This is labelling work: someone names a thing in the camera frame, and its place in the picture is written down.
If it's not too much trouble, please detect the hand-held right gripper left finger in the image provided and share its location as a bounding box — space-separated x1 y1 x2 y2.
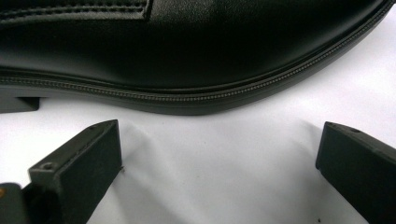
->
20 119 123 224

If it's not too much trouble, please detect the black leather shoe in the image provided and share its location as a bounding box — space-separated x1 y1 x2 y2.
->
0 0 396 117

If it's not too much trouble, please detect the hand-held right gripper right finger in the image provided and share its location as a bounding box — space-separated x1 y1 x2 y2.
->
315 120 396 224

